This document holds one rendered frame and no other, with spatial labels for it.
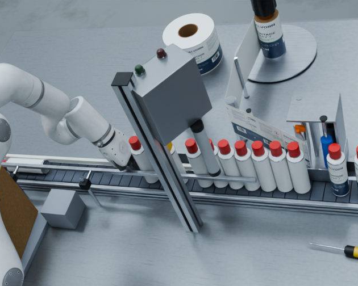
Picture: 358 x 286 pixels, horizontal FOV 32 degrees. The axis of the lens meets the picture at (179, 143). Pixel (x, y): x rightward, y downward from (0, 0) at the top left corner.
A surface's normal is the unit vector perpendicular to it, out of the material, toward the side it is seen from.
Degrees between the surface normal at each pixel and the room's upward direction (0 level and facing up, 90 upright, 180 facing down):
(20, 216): 90
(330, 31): 0
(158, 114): 90
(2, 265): 59
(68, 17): 0
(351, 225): 0
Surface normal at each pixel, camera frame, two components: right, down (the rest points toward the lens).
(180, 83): 0.60, 0.47
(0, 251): 0.67, -0.35
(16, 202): 0.95, -0.05
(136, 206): -0.28, -0.63
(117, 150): 0.74, -0.14
